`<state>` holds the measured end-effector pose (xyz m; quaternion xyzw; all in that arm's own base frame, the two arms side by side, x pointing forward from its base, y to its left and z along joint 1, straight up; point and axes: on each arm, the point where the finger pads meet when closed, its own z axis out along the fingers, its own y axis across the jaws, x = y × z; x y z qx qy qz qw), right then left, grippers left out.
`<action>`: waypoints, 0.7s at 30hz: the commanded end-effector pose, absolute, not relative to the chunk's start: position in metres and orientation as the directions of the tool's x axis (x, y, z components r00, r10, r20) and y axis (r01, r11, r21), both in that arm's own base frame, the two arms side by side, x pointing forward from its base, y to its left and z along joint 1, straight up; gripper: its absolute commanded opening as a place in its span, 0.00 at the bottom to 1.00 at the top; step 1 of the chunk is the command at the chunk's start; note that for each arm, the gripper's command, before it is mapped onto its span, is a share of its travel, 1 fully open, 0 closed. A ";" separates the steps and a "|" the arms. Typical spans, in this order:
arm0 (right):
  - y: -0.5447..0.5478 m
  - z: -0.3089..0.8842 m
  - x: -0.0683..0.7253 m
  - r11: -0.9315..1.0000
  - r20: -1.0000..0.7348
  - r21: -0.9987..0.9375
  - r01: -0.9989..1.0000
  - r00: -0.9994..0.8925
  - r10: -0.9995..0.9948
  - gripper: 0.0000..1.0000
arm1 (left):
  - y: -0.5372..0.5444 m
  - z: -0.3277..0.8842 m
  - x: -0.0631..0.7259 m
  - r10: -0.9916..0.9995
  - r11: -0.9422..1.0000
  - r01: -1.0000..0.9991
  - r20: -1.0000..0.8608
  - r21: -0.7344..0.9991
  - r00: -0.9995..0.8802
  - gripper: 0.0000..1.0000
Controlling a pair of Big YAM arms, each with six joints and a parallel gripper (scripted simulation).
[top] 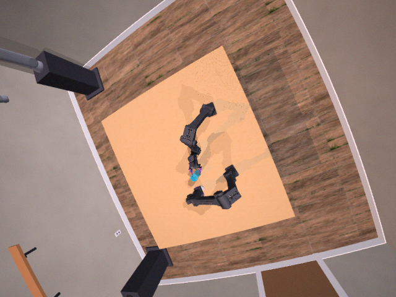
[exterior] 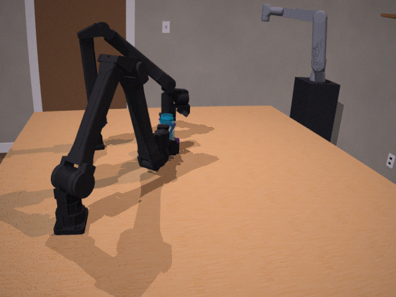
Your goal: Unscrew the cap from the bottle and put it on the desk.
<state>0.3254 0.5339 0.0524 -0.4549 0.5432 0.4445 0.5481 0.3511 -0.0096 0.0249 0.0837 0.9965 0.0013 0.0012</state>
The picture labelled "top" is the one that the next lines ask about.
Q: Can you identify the translucent blue plastic bottle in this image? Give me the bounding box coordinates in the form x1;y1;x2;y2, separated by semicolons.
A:
191;170;200;181

